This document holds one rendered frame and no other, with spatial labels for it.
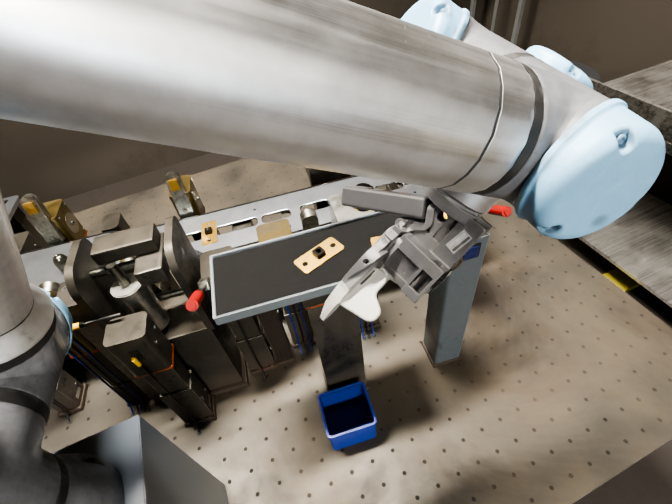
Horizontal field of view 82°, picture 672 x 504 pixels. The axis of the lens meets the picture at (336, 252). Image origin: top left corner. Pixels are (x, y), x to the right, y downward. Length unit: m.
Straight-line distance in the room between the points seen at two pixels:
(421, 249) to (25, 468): 0.45
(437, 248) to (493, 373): 0.66
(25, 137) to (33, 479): 3.03
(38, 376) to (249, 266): 0.31
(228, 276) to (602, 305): 1.00
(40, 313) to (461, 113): 0.46
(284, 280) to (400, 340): 0.53
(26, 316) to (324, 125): 0.41
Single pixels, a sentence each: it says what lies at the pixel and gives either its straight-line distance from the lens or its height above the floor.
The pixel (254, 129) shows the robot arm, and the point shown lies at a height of 1.56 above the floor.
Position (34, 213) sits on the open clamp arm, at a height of 1.08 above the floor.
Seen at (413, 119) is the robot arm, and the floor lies 1.54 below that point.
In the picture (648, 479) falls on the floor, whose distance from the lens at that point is 1.91.
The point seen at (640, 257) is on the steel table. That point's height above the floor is 0.21.
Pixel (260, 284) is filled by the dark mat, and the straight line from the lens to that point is 0.63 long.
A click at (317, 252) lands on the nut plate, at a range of 0.65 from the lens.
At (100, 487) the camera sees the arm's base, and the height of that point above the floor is 1.14.
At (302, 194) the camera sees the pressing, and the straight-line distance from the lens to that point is 1.05.
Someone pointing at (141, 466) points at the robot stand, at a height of 1.10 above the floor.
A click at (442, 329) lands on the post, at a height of 0.87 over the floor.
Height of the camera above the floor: 1.63
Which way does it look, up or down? 46 degrees down
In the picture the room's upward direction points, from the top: 9 degrees counter-clockwise
